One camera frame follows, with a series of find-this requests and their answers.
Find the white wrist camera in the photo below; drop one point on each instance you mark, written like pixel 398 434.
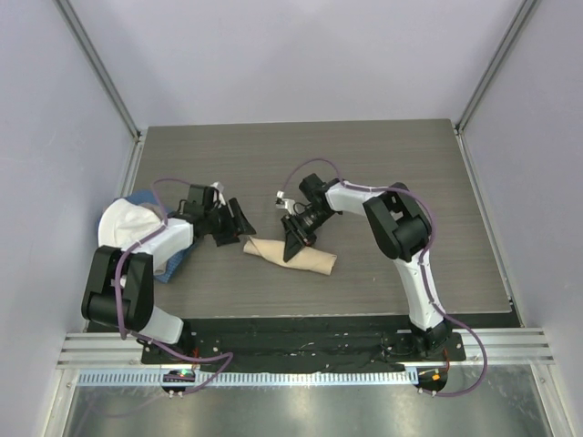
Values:
pixel 283 203
pixel 218 193

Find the blue plaid cloth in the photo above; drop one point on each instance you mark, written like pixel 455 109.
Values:
pixel 146 199

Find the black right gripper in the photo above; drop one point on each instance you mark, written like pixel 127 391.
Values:
pixel 293 244

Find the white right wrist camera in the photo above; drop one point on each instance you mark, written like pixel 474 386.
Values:
pixel 283 203

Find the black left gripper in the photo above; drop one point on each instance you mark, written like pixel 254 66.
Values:
pixel 235 225

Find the slotted grey cable duct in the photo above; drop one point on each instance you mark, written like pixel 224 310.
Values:
pixel 175 378

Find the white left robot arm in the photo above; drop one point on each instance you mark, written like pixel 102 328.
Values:
pixel 136 243

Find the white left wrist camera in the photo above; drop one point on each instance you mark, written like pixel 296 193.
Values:
pixel 218 193

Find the beige cloth napkin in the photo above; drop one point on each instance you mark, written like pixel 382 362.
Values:
pixel 307 259

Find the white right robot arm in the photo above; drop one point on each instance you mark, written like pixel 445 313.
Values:
pixel 401 231

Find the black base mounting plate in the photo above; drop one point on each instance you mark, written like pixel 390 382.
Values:
pixel 316 344

